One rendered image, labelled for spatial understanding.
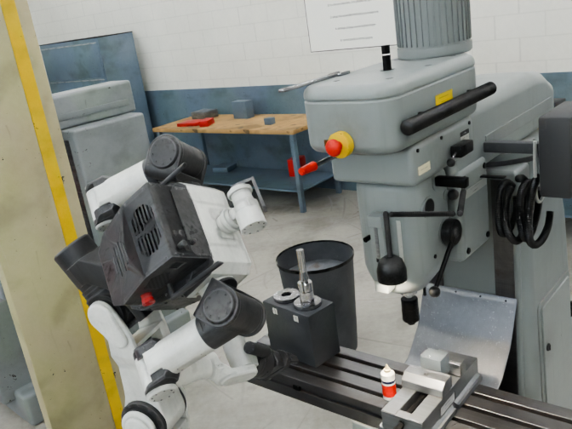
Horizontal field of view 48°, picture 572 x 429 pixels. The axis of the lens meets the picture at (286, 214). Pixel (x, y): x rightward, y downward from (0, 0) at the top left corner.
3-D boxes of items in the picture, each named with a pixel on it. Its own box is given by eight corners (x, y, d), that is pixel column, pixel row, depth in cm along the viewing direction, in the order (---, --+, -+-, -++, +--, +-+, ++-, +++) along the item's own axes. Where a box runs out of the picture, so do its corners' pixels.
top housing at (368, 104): (394, 158, 139) (387, 84, 134) (300, 154, 156) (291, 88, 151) (483, 111, 172) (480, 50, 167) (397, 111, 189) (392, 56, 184)
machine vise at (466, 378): (428, 448, 164) (425, 412, 160) (378, 431, 173) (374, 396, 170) (483, 378, 188) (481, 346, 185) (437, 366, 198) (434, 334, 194)
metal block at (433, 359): (441, 380, 177) (440, 361, 175) (421, 374, 180) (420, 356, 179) (449, 370, 180) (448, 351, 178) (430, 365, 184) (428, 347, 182)
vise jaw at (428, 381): (443, 398, 171) (442, 386, 169) (402, 386, 179) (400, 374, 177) (452, 386, 175) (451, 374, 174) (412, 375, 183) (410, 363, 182)
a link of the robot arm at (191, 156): (141, 185, 162) (186, 162, 159) (132, 153, 165) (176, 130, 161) (166, 192, 173) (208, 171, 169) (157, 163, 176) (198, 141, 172)
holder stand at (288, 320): (316, 368, 206) (307, 313, 200) (270, 349, 222) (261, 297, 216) (340, 351, 214) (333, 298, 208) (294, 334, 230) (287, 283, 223)
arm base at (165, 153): (141, 188, 160) (181, 180, 156) (139, 139, 162) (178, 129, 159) (173, 198, 174) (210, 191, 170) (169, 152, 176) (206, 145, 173)
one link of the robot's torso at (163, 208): (100, 347, 151) (196, 275, 134) (66, 224, 164) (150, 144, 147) (192, 339, 175) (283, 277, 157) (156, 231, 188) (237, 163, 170)
